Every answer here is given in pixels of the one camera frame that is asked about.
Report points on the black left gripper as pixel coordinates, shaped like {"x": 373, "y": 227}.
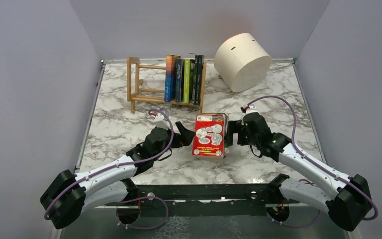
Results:
{"x": 180, "y": 137}

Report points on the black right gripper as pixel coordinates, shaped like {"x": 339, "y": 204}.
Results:
{"x": 233, "y": 132}

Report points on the green cartoon paperback book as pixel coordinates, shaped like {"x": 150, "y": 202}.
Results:
{"x": 225, "y": 132}

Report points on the red spine paperback book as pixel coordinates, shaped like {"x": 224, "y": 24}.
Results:
{"x": 208, "y": 140}

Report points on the blue cover paperback book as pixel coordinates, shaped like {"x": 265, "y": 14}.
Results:
{"x": 170, "y": 77}

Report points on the wooden dowel rack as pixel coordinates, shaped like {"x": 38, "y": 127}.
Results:
{"x": 134, "y": 85}

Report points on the dark green hardcover book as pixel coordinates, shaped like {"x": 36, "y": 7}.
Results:
{"x": 199, "y": 78}

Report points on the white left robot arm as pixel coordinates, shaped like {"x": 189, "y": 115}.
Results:
{"x": 71, "y": 194}

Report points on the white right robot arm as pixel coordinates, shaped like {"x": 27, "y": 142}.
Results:
{"x": 345, "y": 199}

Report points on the cream cylindrical lamp shade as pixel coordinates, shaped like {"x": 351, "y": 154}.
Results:
{"x": 242, "y": 62}

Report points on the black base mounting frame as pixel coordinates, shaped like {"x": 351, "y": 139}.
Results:
{"x": 199, "y": 200}

